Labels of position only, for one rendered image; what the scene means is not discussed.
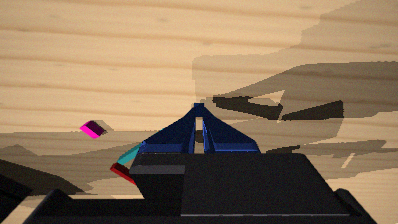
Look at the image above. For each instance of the red rod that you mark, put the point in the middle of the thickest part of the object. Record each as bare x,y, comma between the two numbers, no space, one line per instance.
122,171

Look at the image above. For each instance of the magenta rod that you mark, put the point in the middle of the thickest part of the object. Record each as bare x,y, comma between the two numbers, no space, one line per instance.
92,129

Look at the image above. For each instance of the small blue block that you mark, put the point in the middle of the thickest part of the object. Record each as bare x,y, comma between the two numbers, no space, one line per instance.
199,109

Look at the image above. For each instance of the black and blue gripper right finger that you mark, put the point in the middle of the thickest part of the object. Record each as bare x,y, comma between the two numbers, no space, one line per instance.
224,138

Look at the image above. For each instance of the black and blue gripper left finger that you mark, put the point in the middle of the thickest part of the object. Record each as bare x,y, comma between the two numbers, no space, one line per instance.
173,138

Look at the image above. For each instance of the turquoise rod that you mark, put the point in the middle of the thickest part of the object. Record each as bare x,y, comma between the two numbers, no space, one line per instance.
129,155

